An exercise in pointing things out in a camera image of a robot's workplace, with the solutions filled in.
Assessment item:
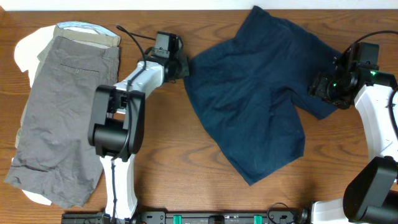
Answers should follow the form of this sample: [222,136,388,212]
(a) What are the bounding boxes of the navy blue shorts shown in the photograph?
[184,6,339,184]

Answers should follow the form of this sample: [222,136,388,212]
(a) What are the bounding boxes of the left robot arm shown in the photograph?
[88,31,189,223]

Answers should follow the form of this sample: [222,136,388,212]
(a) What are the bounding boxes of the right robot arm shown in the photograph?
[308,42,397,223]

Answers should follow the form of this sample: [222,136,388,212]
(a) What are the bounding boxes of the khaki shorts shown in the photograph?
[35,25,121,77]

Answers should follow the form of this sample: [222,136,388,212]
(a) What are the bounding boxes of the grey shorts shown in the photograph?
[5,37,119,208]

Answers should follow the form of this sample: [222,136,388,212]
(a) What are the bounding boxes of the white garment under pile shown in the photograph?
[14,25,56,205]

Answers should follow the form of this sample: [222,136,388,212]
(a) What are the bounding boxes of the left camera cable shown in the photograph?
[110,24,156,224]

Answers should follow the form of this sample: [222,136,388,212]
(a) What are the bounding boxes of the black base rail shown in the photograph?
[60,210,312,224]

